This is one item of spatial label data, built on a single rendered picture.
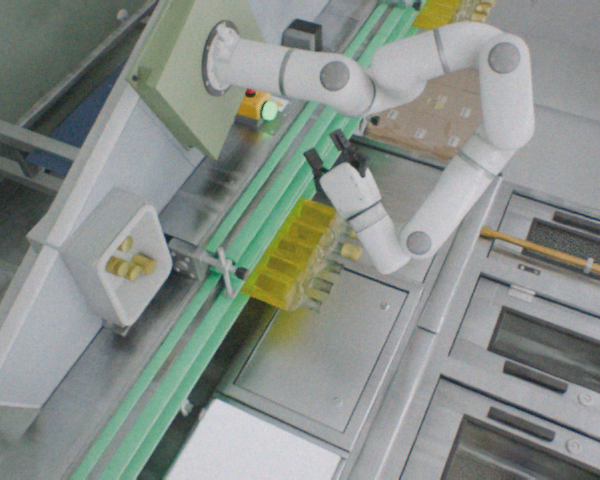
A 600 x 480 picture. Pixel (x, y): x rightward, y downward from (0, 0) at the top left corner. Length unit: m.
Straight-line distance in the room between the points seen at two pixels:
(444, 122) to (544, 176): 1.27
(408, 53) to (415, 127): 4.17
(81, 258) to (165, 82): 0.35
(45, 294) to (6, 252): 0.70
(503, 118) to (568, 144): 5.52
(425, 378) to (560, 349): 0.35
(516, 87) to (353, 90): 0.29
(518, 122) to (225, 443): 0.89
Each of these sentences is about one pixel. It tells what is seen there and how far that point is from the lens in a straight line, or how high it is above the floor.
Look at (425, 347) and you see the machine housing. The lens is 1.59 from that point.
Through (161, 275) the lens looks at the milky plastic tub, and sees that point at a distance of 1.42.
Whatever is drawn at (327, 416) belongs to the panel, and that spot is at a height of 1.24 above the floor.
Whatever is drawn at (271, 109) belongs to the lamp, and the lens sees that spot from 1.61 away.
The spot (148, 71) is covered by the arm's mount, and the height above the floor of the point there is 0.78.
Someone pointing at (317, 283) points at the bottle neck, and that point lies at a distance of 1.50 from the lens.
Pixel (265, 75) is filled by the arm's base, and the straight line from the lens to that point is 1.31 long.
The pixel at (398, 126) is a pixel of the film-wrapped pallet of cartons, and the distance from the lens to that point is 5.40.
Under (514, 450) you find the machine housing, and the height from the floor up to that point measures 1.64.
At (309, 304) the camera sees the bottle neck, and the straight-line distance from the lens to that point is 1.47.
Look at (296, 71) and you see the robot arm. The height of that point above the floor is 1.00.
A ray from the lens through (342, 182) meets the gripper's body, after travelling 1.28.
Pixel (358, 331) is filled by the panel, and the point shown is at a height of 1.22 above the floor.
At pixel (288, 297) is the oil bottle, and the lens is 1.46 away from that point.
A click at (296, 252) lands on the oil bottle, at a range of 1.53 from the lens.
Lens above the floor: 1.48
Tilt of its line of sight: 17 degrees down
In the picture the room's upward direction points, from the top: 110 degrees clockwise
